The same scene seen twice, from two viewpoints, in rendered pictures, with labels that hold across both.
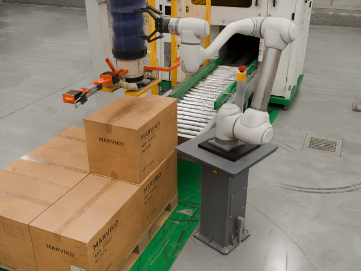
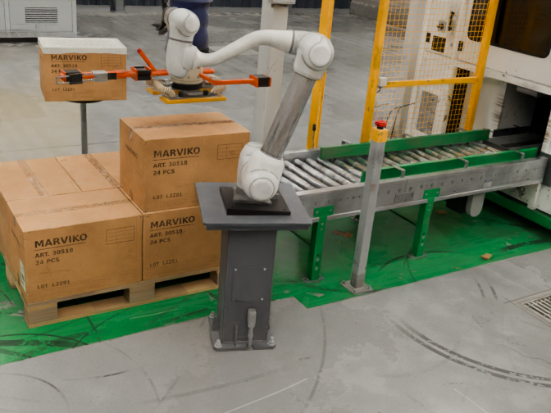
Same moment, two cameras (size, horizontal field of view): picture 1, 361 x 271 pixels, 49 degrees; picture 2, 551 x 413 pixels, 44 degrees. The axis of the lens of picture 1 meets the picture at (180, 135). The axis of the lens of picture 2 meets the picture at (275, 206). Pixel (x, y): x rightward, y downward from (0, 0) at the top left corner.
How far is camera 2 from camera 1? 2.10 m
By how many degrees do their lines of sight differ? 31
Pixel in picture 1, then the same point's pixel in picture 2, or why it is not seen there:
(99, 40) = (266, 54)
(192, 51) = (172, 48)
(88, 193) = (88, 200)
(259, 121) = (256, 165)
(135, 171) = (141, 194)
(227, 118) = (243, 156)
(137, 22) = not seen: hidden behind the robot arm
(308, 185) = (441, 342)
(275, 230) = (312, 360)
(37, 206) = (34, 192)
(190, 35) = (173, 28)
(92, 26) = not seen: hidden behind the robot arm
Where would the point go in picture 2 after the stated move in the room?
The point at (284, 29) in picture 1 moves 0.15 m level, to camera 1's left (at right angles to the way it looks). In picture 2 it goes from (307, 48) to (276, 42)
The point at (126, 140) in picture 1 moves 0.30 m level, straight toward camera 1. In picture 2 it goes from (138, 151) to (99, 166)
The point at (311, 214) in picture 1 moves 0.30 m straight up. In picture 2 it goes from (391, 370) to (400, 319)
